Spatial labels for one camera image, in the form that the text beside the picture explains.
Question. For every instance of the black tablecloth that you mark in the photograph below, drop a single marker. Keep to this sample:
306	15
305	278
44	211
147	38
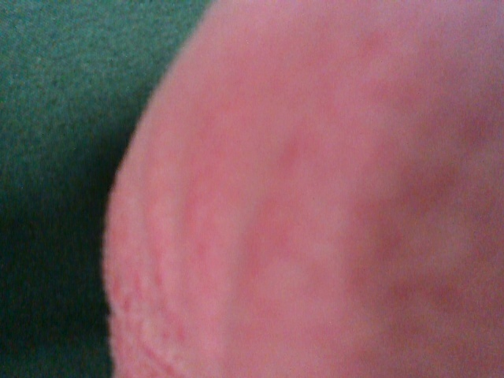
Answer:
75	76

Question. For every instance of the multicolour plush ball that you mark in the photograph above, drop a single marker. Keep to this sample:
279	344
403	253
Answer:
316	190

